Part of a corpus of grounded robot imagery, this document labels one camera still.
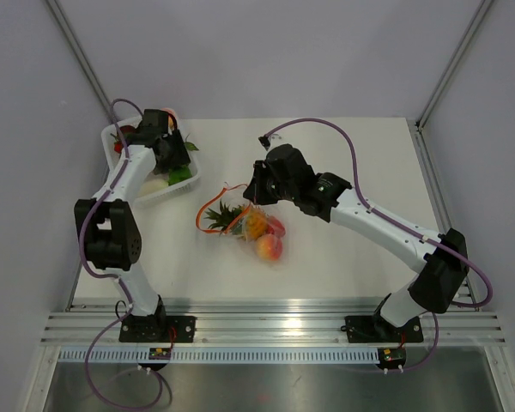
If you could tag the clear zip bag orange zipper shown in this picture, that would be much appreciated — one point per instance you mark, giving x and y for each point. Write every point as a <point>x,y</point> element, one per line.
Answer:
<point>232,195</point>

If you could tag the white perforated plastic basket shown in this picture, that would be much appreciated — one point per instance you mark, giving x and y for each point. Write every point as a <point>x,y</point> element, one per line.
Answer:
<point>109,138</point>

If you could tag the peach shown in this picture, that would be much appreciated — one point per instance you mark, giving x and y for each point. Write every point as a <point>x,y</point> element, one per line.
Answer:
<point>269,247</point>
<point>172,118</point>

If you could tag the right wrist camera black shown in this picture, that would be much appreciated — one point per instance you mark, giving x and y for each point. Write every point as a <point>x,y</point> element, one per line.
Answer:
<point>266,141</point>

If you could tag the red bell pepper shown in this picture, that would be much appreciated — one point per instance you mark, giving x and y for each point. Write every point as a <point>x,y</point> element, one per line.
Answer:
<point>275,227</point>

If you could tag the peach at basket back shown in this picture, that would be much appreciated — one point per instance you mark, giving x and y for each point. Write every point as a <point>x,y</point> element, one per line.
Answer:
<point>172,118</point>

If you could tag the left corner aluminium post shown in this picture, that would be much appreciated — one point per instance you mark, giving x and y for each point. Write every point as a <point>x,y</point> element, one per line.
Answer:
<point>68,32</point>

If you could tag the left controller board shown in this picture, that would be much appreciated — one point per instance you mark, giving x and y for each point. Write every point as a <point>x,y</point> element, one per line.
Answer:
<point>160,354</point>

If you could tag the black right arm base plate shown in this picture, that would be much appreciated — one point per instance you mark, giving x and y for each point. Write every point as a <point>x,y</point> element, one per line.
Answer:
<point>368,329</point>

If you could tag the white slotted cable duct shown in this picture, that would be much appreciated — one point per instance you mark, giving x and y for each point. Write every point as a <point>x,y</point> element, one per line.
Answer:
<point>191,355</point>

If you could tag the controller board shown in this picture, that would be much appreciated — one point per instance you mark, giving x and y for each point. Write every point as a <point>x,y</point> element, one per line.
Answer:
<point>392,358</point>
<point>160,354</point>

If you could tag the orange spiky pineapple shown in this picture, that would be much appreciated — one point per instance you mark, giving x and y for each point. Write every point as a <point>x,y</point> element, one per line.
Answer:
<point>247,223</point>

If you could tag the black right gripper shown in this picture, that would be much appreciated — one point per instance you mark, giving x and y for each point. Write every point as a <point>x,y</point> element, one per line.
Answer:
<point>256,192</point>

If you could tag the corner aluminium post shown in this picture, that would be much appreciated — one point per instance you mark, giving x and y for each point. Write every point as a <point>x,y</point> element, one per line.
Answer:
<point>456,59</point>
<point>68,32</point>

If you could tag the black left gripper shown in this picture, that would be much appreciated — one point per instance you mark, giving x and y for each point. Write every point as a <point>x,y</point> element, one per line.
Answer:
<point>179,156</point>

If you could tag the right corner aluminium post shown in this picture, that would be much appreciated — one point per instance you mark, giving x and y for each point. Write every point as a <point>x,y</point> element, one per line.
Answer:
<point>456,59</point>

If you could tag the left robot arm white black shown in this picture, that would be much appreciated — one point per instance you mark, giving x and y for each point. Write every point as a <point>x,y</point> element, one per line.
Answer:
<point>110,243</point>

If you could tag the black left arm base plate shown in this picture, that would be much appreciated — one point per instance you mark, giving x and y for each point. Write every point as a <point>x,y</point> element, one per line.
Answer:
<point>151,329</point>

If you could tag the right controller board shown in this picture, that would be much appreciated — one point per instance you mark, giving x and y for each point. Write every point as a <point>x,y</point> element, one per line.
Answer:
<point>392,358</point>

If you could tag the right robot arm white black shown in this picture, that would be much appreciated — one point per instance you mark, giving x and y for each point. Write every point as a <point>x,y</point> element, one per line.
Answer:
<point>434,257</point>

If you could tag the aluminium rail at table edge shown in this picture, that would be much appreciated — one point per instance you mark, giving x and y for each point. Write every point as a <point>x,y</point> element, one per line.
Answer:
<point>268,323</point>

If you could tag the green lime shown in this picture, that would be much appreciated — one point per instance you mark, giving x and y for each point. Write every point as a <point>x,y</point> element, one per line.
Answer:
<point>178,175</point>

